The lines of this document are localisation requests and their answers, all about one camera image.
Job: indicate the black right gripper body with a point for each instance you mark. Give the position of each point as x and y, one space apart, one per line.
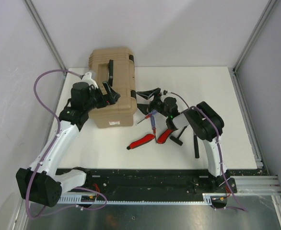
158 105

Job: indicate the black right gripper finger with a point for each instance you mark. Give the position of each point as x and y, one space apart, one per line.
144 108
149 94

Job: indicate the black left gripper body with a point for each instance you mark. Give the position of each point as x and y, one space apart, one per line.
98 100

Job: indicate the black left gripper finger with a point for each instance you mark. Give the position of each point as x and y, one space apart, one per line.
113 98
107 88

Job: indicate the tan plastic tool box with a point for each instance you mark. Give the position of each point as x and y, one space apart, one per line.
115 75

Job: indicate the black rubber mallet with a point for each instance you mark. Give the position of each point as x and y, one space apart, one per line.
179 136

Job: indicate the black handled claw hammer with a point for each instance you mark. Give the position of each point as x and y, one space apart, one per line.
196 146

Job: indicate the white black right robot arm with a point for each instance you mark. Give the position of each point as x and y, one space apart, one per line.
206 124

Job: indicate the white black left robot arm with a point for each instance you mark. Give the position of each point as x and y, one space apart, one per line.
39 183

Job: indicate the blue handled screwdriver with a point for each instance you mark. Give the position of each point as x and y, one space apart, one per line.
153 127
147 116

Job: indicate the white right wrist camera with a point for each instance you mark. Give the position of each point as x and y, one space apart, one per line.
166 92

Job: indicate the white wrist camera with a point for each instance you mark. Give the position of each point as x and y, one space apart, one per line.
89 78
166 92

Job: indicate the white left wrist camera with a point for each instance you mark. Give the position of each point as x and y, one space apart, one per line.
89 78

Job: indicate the red handled pliers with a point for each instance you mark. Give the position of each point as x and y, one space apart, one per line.
149 137

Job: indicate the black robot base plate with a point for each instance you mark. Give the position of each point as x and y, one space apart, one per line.
196 180

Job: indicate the left aluminium frame post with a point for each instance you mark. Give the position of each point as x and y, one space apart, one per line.
44 33

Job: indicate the aluminium frame post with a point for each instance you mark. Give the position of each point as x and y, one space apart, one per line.
44 33
265 15

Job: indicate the grey slotted cable duct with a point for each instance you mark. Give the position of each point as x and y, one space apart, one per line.
192 199

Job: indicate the aluminium frame rail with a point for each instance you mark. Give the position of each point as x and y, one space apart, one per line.
257 185

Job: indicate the right aluminium frame post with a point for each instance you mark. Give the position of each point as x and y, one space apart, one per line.
265 15

